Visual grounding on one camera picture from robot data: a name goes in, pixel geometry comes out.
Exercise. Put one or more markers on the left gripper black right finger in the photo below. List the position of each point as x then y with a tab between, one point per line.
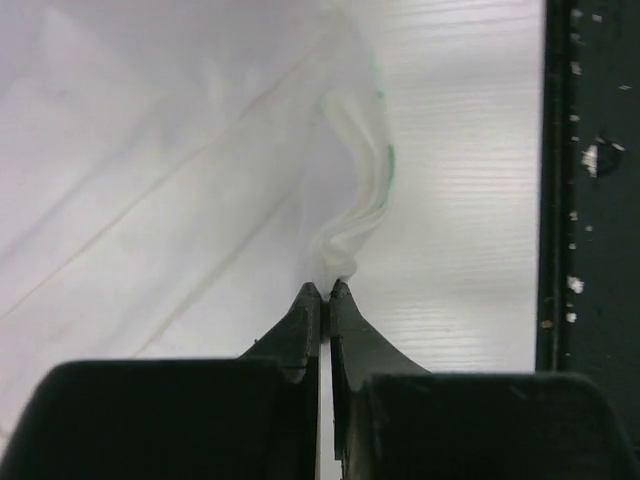
395	420

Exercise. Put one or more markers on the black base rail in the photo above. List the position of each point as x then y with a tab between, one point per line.
588	290

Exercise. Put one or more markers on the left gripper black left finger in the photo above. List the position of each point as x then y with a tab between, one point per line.
251	417

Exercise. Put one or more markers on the white printed t shirt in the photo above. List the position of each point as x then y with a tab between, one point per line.
151	148

